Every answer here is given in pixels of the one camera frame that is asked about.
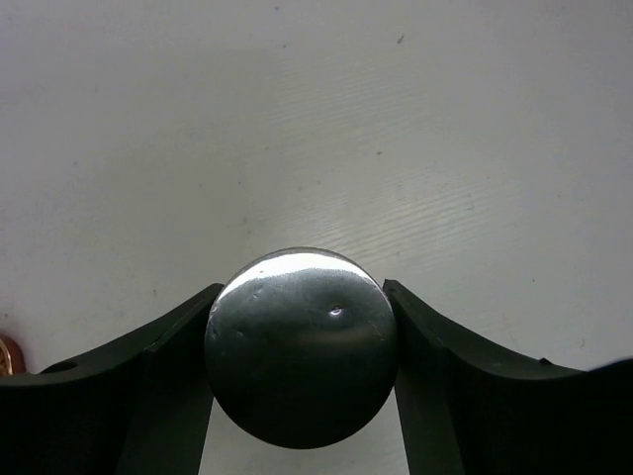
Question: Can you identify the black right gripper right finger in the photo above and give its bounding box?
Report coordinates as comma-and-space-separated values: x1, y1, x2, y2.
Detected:
384, 280, 632, 474

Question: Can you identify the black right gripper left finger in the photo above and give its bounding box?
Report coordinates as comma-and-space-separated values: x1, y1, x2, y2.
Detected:
1, 284, 222, 474

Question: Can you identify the white pepper bottle blue label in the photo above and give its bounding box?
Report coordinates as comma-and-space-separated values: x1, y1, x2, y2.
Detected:
204, 247, 399, 449

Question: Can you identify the red tray with gold rim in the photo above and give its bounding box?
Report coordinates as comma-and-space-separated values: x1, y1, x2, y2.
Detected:
0, 334, 26, 377

